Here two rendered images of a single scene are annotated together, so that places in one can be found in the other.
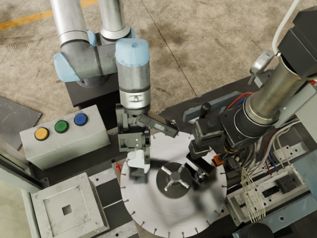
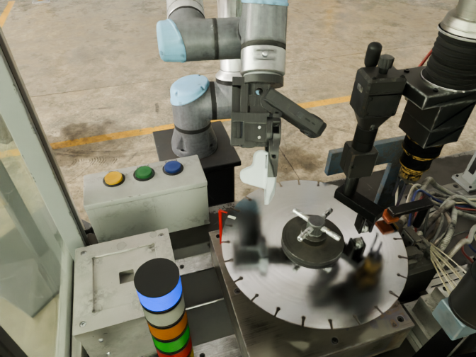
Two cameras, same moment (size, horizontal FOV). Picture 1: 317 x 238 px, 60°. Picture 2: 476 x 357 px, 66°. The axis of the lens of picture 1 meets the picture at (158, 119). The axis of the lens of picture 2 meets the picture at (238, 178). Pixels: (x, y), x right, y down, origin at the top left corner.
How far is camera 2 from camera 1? 0.41 m
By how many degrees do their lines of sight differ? 24
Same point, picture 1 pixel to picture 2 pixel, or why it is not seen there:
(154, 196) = (278, 259)
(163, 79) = not seen: hidden behind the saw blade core
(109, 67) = (228, 40)
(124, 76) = (251, 20)
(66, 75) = (170, 41)
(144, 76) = (280, 23)
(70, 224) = (126, 298)
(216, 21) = not seen: hidden behind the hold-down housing
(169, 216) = (304, 290)
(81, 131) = (171, 180)
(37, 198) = (83, 254)
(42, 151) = (109, 198)
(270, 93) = not seen: outside the picture
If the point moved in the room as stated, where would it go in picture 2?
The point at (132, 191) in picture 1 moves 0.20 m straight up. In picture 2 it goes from (241, 249) to (242, 161)
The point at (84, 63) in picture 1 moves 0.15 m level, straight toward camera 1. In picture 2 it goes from (196, 27) to (213, 61)
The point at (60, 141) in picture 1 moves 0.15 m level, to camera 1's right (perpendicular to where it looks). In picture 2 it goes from (137, 189) to (200, 198)
